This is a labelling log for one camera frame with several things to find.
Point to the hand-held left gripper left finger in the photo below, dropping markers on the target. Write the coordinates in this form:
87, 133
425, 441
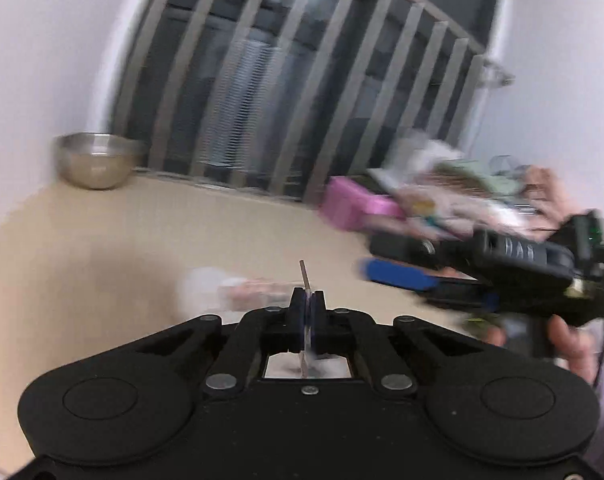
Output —
299, 320

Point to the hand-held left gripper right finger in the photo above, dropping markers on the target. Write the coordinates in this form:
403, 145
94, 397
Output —
318, 322

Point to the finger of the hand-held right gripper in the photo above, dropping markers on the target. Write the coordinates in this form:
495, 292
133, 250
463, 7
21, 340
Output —
397, 272
412, 250

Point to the white shoelace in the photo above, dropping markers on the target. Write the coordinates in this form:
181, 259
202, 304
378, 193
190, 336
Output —
304, 272

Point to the white sneaker shoe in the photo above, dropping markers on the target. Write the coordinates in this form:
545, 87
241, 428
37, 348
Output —
201, 287

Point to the person's right hand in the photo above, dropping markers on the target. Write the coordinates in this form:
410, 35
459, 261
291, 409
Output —
574, 350

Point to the clear plastic bag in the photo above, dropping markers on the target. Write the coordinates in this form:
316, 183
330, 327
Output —
432, 205

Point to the tan bag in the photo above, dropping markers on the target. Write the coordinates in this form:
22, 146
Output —
552, 195

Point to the pink box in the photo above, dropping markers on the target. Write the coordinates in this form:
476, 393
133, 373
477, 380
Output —
344, 205

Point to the white cardboard box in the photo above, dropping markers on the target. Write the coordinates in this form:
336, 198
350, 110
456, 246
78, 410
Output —
422, 155

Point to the green cloth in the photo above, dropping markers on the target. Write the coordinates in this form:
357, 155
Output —
482, 172

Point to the steel window railing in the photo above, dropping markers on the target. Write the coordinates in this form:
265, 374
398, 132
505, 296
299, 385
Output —
338, 85

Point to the steel bowl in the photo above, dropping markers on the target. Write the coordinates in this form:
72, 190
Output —
99, 165

